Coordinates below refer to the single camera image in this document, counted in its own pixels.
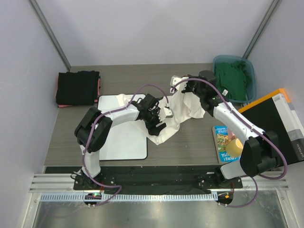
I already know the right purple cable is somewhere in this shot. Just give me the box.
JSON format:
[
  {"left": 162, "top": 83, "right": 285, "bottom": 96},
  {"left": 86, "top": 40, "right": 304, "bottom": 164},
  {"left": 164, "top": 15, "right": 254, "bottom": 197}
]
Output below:
[{"left": 171, "top": 77, "right": 289, "bottom": 209}]

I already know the aluminium rail frame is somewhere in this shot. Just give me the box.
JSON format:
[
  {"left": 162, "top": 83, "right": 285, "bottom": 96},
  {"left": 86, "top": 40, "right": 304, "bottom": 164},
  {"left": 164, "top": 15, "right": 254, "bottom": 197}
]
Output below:
[{"left": 29, "top": 173, "right": 289, "bottom": 204}]

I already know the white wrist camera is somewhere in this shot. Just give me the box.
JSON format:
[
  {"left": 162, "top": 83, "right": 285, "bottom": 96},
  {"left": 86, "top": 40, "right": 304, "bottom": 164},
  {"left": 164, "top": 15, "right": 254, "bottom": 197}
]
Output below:
[
  {"left": 159, "top": 106, "right": 174, "bottom": 121},
  {"left": 170, "top": 76, "right": 188, "bottom": 94}
]

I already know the green t shirt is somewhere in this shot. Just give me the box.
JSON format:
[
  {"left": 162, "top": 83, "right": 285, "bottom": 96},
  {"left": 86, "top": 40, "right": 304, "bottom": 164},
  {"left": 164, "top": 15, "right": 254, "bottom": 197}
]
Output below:
[{"left": 215, "top": 61, "right": 252, "bottom": 101}]

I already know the colourful picture book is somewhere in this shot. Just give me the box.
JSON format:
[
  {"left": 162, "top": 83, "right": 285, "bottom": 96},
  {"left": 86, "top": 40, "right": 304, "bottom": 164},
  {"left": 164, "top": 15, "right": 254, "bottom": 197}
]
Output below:
[{"left": 212, "top": 126, "right": 241, "bottom": 164}]

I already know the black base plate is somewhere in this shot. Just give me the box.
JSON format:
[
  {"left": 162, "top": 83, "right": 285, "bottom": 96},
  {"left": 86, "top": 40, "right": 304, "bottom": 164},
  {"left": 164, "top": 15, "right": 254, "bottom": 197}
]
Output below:
[{"left": 45, "top": 165, "right": 243, "bottom": 195}]

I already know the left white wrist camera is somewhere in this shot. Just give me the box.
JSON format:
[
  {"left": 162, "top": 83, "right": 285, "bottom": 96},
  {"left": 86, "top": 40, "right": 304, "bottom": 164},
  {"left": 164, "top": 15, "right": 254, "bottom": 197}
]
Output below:
[{"left": 159, "top": 106, "right": 174, "bottom": 121}]

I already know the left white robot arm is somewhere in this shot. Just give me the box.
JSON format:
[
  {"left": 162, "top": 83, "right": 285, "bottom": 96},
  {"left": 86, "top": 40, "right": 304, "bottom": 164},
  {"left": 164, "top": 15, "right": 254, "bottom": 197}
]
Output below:
[{"left": 74, "top": 94, "right": 173, "bottom": 190}]

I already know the teal plastic basket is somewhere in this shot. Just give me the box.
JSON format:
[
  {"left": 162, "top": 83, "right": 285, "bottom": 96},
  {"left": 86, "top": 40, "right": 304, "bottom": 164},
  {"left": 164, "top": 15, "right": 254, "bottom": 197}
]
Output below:
[{"left": 213, "top": 55, "right": 256, "bottom": 104}]

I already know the white t shirt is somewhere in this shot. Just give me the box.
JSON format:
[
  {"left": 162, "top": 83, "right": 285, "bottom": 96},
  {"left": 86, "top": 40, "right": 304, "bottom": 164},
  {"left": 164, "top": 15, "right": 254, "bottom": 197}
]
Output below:
[{"left": 131, "top": 92, "right": 205, "bottom": 145}]

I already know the purple cable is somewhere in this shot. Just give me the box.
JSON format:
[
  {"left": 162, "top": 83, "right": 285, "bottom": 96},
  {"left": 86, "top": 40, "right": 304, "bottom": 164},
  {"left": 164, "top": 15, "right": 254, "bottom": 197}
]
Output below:
[
  {"left": 81, "top": 84, "right": 170, "bottom": 207},
  {"left": 171, "top": 77, "right": 289, "bottom": 209}
]

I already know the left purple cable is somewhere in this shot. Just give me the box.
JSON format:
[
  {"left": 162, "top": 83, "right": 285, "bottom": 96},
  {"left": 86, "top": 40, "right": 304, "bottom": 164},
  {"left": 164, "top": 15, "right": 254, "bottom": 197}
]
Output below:
[{"left": 81, "top": 84, "right": 170, "bottom": 207}]

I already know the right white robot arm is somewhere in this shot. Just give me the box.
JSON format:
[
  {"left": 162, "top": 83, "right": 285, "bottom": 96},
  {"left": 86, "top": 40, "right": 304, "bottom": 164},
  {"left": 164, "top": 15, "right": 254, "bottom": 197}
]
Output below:
[{"left": 175, "top": 75, "right": 282, "bottom": 188}]

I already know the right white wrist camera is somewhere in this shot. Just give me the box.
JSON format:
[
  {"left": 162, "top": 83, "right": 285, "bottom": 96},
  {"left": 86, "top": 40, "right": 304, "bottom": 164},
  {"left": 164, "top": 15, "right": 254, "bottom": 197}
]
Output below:
[{"left": 170, "top": 76, "right": 188, "bottom": 94}]

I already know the black orange box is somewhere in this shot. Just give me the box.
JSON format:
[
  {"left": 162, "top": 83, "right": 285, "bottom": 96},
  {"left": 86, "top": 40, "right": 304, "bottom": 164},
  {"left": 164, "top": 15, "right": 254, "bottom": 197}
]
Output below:
[{"left": 239, "top": 88, "right": 304, "bottom": 164}]

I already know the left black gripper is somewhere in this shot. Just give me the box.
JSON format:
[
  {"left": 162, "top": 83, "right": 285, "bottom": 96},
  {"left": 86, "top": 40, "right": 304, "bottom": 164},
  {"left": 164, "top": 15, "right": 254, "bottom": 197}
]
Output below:
[{"left": 143, "top": 108, "right": 166, "bottom": 136}]

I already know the pink sticky pad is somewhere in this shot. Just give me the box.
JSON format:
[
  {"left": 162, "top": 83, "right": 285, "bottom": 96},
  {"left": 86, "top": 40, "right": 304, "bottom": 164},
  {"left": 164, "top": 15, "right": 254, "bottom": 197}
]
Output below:
[{"left": 227, "top": 128, "right": 236, "bottom": 140}]

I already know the white folding board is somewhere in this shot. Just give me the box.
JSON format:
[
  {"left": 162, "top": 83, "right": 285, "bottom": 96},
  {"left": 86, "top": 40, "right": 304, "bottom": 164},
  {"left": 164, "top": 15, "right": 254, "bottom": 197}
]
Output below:
[{"left": 97, "top": 94, "right": 148, "bottom": 161}]

